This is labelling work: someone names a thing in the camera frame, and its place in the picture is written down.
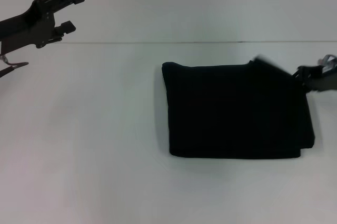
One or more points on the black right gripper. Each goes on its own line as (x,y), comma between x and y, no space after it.
(319,78)

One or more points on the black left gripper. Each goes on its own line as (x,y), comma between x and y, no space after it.
(26,30)

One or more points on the black t-shirt with FREE print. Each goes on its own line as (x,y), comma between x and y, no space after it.
(237,111)

